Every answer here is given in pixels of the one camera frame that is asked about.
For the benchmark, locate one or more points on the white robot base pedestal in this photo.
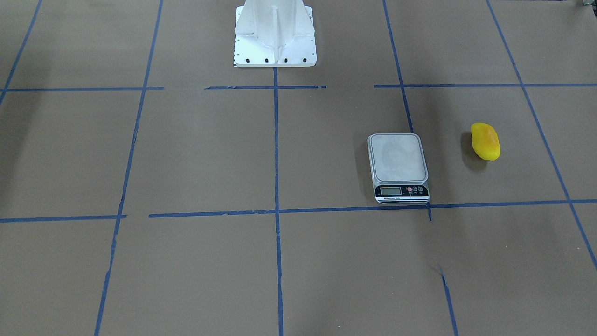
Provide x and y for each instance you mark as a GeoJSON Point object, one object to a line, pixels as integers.
{"type": "Point", "coordinates": [274, 33]}

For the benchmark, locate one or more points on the digital kitchen scale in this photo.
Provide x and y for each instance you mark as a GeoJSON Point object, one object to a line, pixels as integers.
{"type": "Point", "coordinates": [398, 168]}

